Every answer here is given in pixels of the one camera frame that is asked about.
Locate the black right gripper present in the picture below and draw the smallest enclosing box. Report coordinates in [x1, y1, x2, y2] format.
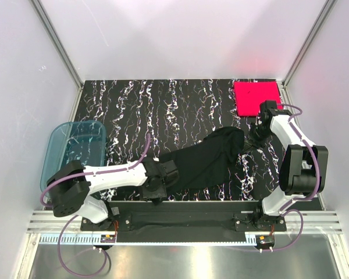
[243, 122, 273, 153]

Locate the black t shirt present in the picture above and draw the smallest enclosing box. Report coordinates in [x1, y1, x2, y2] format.
[159, 126, 244, 195]

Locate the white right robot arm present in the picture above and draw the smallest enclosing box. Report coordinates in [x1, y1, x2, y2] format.
[244, 101, 329, 231]

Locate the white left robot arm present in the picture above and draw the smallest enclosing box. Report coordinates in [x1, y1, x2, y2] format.
[46, 158, 179, 230]

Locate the folded red t shirt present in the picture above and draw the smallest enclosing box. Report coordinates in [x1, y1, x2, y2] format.
[234, 81, 282, 117]

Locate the blue transparent plastic bin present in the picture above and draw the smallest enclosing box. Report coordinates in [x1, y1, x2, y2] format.
[40, 120, 106, 191]

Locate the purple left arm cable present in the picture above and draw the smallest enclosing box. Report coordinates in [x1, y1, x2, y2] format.
[40, 133, 152, 208]

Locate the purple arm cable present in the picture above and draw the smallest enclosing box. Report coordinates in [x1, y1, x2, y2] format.
[40, 133, 152, 208]
[277, 103, 323, 217]

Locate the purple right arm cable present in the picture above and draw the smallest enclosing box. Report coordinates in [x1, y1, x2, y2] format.
[277, 103, 323, 217]

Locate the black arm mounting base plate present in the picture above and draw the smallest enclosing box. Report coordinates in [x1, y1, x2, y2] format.
[81, 201, 287, 233]

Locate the aluminium frame rail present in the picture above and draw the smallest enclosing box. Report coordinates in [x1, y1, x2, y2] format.
[26, 210, 344, 234]

